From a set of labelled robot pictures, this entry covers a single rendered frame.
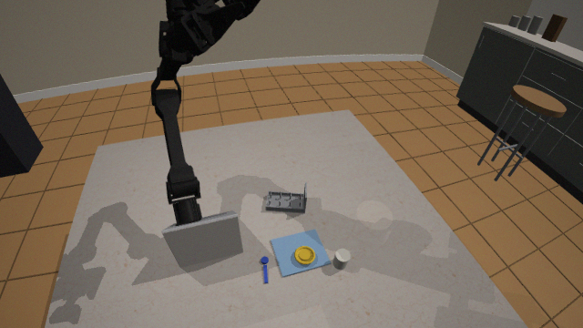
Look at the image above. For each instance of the yellow plate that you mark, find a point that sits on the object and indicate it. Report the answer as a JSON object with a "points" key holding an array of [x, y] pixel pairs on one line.
{"points": [[304, 255]]}

